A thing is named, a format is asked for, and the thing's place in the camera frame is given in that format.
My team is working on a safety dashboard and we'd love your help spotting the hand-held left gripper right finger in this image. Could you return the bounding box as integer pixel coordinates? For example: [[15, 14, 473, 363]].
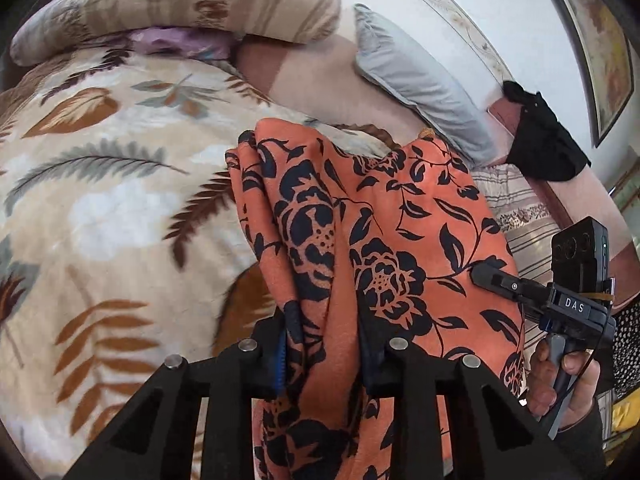
[[356, 305, 581, 480]]

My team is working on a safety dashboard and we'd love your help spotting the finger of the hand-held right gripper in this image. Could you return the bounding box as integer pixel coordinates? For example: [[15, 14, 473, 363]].
[[470, 260, 556, 320]]

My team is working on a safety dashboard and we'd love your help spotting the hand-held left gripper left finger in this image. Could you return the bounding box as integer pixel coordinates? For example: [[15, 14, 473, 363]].
[[65, 310, 292, 480]]

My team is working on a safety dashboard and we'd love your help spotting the orange black floral garment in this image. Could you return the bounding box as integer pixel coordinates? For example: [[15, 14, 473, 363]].
[[225, 117, 528, 480]]

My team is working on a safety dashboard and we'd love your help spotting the person's right forearm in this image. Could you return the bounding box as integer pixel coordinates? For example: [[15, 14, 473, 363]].
[[540, 405, 608, 480]]

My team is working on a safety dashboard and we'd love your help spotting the person's right hand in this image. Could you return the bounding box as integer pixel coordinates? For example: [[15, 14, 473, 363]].
[[525, 340, 601, 433]]

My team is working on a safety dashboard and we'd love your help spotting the beige striped pillow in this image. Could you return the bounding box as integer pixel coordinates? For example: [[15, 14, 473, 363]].
[[470, 165, 566, 281]]

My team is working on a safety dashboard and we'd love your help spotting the black white-dotted fabric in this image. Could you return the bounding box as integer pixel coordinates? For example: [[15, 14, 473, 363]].
[[612, 305, 640, 401]]

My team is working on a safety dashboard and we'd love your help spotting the black cloth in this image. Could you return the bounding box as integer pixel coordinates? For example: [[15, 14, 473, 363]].
[[502, 80, 591, 183]]

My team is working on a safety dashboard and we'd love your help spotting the beige leaf-print fleece blanket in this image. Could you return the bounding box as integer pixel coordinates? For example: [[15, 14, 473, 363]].
[[0, 42, 396, 480]]

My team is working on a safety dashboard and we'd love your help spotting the grey pillow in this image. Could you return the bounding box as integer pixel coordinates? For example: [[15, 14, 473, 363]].
[[352, 4, 498, 168]]

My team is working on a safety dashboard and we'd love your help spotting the pink brown bedsheet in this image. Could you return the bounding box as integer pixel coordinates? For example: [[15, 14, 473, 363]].
[[235, 35, 426, 148]]

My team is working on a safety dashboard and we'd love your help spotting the purple cloth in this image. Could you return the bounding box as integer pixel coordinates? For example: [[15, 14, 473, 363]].
[[130, 27, 236, 61]]

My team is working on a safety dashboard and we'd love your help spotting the beige striped rolled quilt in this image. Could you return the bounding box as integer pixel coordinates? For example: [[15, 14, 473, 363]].
[[10, 0, 343, 66]]

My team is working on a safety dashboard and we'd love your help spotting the framed wall picture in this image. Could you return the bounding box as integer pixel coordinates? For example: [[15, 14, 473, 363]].
[[530, 0, 636, 148]]

